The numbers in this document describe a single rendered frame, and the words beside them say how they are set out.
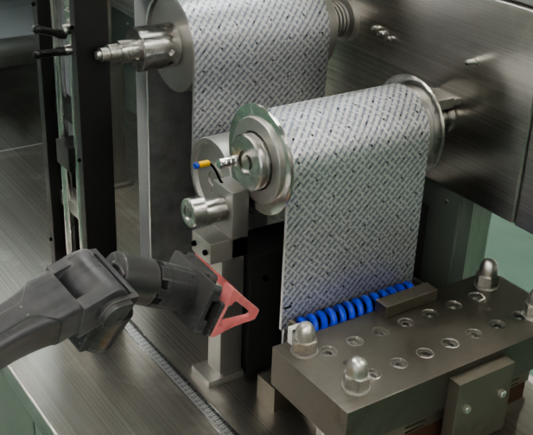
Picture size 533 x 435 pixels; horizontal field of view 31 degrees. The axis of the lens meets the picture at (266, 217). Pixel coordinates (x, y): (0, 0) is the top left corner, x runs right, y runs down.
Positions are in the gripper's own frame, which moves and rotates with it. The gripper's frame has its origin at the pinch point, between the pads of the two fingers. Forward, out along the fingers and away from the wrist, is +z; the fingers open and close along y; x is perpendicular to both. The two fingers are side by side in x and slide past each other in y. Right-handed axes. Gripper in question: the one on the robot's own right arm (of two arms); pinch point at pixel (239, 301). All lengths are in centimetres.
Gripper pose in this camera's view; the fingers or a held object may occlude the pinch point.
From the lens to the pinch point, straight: 122.8
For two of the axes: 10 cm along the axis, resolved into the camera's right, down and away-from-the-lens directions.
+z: 7.3, 2.2, 6.5
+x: 4.3, -8.9, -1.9
